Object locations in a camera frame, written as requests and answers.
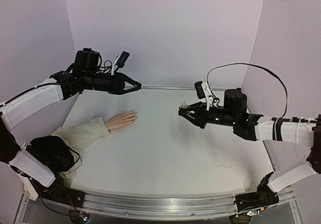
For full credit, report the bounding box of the white nail polish bottle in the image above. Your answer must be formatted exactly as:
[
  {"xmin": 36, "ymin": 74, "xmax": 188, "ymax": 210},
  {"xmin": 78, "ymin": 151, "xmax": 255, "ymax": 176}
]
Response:
[{"xmin": 179, "ymin": 101, "xmax": 190, "ymax": 109}]

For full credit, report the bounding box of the beige sleeve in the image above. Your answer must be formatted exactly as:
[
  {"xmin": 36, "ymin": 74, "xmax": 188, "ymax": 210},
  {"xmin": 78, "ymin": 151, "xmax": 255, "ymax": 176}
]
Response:
[{"xmin": 15, "ymin": 116, "xmax": 111, "ymax": 184}]

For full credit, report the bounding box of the mannequin hand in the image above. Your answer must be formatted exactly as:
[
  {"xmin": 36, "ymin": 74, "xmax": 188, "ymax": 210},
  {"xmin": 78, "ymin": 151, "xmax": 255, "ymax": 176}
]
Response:
[{"xmin": 105, "ymin": 111, "xmax": 138, "ymax": 131}]

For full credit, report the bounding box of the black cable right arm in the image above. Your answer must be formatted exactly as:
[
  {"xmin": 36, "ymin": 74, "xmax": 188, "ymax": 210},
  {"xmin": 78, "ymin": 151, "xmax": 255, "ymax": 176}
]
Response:
[{"xmin": 207, "ymin": 63, "xmax": 321, "ymax": 123}]

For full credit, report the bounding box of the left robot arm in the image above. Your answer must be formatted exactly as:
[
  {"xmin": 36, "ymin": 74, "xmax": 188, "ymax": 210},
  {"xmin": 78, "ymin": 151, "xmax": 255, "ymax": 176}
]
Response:
[{"xmin": 1, "ymin": 48, "xmax": 141, "ymax": 202}]

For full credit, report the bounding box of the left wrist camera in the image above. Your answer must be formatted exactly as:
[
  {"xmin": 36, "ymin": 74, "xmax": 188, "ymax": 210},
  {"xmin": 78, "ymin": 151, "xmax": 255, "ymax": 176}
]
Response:
[{"xmin": 110, "ymin": 51, "xmax": 130, "ymax": 75}]

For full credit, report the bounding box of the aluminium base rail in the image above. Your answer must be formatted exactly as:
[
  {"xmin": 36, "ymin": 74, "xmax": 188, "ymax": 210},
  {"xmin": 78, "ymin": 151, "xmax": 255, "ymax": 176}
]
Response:
[{"xmin": 39, "ymin": 186, "xmax": 302, "ymax": 223}]

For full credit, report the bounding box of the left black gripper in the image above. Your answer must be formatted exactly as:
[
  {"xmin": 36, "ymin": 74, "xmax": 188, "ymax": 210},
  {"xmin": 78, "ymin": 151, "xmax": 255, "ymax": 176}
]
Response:
[{"xmin": 84, "ymin": 71, "xmax": 143, "ymax": 95}]

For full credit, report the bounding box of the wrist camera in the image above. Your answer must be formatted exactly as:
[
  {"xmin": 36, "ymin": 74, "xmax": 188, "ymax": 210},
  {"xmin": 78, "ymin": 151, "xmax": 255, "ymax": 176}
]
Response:
[
  {"xmin": 194, "ymin": 81, "xmax": 217, "ymax": 111},
  {"xmin": 110, "ymin": 51, "xmax": 130, "ymax": 75}
]

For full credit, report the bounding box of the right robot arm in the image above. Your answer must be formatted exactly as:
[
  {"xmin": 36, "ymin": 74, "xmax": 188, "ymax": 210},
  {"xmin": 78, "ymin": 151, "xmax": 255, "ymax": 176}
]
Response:
[{"xmin": 178, "ymin": 88, "xmax": 320, "ymax": 193}]

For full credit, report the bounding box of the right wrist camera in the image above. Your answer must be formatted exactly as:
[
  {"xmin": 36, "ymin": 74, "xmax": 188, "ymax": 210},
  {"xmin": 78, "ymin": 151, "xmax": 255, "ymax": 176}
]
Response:
[{"xmin": 194, "ymin": 81, "xmax": 217, "ymax": 111}]

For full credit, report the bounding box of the aluminium back table rail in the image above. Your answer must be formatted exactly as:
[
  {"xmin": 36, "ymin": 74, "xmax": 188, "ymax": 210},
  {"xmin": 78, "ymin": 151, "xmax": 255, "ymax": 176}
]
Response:
[{"xmin": 139, "ymin": 85, "xmax": 236, "ymax": 91}]

